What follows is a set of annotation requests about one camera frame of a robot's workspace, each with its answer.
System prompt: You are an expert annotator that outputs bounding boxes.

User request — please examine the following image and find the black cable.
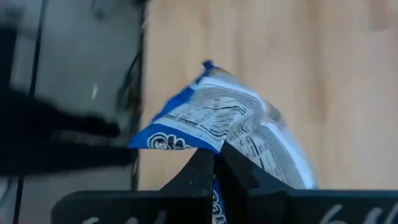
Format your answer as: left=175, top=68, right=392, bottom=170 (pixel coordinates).
left=116, top=0, right=147, bottom=190

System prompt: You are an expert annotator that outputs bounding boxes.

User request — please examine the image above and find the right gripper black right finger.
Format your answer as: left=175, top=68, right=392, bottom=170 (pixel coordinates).
left=216, top=141, right=398, bottom=224

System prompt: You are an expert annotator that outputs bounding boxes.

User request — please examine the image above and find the blue Maruchan noodle pack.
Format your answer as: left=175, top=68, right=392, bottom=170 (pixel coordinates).
left=129, top=60, right=318, bottom=224

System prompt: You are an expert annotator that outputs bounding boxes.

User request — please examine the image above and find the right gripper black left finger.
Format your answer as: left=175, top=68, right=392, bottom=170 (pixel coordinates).
left=51, top=148, right=215, bottom=224

